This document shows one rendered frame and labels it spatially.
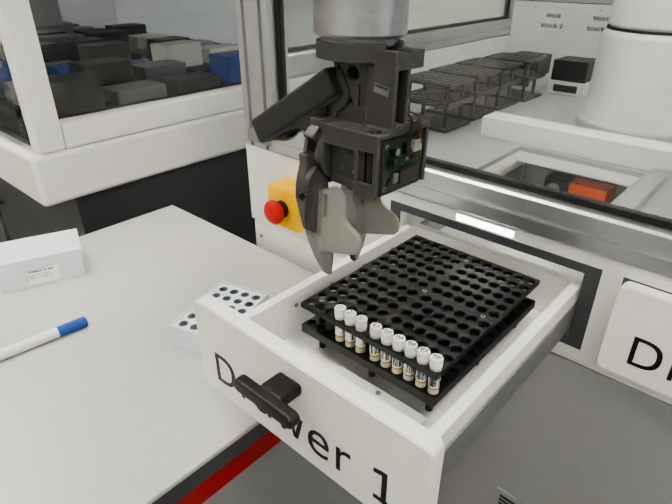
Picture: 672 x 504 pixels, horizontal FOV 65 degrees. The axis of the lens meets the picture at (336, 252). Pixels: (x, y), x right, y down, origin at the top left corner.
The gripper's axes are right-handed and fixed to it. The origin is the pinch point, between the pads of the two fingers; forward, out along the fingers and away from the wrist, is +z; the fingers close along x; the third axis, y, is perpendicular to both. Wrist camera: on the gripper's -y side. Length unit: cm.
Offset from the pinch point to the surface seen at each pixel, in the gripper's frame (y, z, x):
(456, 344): 12.3, 7.4, 4.3
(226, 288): -26.9, 18.2, 5.3
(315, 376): 7.4, 4.9, -10.6
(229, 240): -44, 21, 19
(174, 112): -76, 4, 29
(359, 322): 3.8, 6.4, -0.5
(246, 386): 2.7, 6.7, -14.1
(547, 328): 17.1, 8.8, 15.3
